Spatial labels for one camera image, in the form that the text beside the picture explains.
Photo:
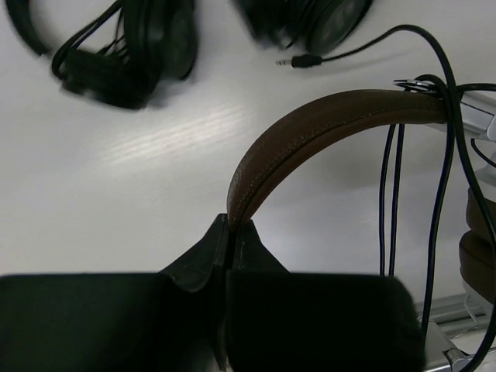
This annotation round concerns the black on-ear headphones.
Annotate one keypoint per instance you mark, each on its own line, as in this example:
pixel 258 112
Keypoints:
pixel 315 26
pixel 154 40

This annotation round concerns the aluminium front rail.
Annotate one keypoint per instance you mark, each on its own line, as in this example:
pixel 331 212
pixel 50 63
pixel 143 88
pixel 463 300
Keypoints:
pixel 456 310

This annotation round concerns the brown silver over-ear headphones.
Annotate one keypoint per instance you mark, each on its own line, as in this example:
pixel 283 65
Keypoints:
pixel 301 134

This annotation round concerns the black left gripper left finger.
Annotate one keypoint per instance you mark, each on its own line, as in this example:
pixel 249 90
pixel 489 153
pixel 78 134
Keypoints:
pixel 115 321

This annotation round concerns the black on-ear headphones left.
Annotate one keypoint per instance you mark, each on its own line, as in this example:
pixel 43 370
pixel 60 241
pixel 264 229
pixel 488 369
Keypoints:
pixel 154 40

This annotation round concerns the black on-ear headphones right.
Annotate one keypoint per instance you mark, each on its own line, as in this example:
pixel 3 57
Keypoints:
pixel 315 26

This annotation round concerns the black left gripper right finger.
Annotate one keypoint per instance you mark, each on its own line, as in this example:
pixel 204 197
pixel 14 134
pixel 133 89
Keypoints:
pixel 282 321

